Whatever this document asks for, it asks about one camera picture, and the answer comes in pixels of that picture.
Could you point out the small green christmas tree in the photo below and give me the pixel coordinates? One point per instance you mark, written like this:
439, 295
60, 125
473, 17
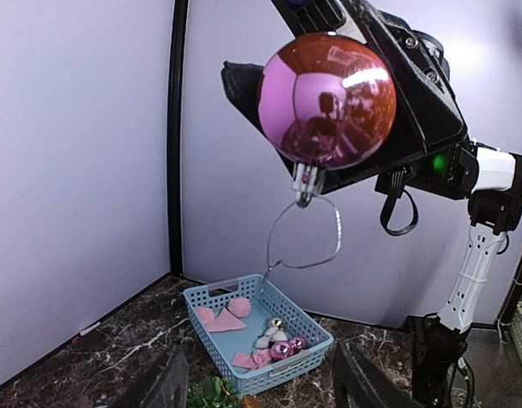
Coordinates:
212, 392

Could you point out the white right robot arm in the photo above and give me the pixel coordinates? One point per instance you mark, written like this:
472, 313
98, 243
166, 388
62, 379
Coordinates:
494, 210

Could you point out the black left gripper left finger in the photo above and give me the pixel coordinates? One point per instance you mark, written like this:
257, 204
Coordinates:
163, 385

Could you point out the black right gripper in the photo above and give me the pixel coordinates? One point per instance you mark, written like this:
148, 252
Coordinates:
429, 140

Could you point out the pink bow ornament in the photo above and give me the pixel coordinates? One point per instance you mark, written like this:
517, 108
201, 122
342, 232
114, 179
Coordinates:
228, 319

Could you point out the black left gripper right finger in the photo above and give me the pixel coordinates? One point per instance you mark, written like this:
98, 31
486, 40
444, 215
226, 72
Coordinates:
357, 382

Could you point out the blue plastic basket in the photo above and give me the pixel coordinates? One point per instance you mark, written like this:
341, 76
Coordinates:
267, 302

